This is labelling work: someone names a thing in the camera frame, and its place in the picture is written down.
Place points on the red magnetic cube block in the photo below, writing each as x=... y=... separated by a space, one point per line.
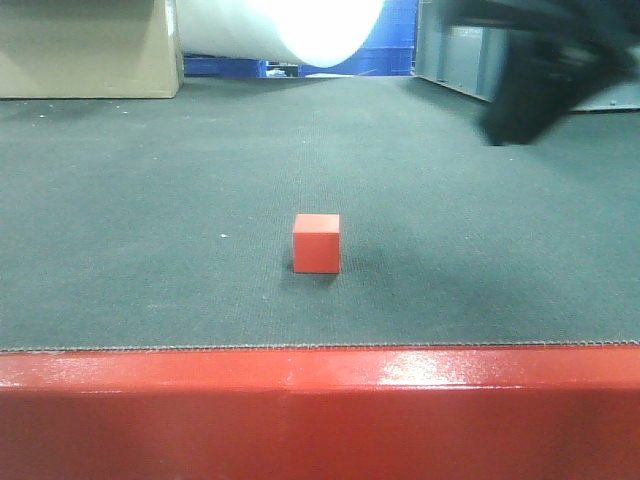
x=317 y=244

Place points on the grey metal box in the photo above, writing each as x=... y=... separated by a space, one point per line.
x=466 y=59

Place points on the black blurred gripper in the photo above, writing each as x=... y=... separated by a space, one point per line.
x=558 y=54

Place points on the white cylindrical roll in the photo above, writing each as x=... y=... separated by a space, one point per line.
x=318 y=33

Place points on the red glossy bar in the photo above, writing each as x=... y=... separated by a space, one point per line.
x=426 y=413

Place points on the dark grey fabric mat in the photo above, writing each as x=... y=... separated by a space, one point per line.
x=314 y=212

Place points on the cardboard box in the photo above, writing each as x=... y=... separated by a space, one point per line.
x=89 y=49

